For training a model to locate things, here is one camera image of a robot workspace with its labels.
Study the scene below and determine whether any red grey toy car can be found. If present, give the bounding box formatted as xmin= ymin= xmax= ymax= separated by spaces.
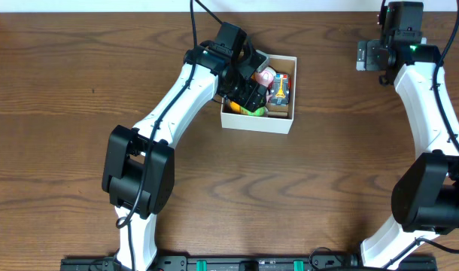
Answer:
xmin=269 ymin=73 xmax=290 ymax=105

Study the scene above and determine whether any orange rubber dinosaur toy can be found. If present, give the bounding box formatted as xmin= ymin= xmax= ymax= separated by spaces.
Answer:
xmin=228 ymin=101 xmax=242 ymax=114

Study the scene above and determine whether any wooden pig rattle drum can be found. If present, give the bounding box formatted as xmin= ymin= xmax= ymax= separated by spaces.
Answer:
xmin=266 ymin=111 xmax=288 ymax=118

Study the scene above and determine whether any white cardboard box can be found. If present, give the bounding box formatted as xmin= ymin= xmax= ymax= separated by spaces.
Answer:
xmin=220 ymin=54 xmax=297 ymax=134

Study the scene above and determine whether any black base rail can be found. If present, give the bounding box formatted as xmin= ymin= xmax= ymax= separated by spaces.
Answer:
xmin=60 ymin=249 xmax=438 ymax=271

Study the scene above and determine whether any green number ball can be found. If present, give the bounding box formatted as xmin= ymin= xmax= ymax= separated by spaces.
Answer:
xmin=240 ymin=107 xmax=266 ymax=117

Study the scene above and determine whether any white pink chicken toy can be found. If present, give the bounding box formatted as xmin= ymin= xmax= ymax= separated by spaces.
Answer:
xmin=252 ymin=66 xmax=276 ymax=102

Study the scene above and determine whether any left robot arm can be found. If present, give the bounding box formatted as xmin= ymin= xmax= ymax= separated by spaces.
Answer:
xmin=102 ymin=46 xmax=269 ymax=270

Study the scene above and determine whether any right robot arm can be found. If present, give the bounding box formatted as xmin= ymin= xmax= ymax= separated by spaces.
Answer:
xmin=357 ymin=40 xmax=459 ymax=270

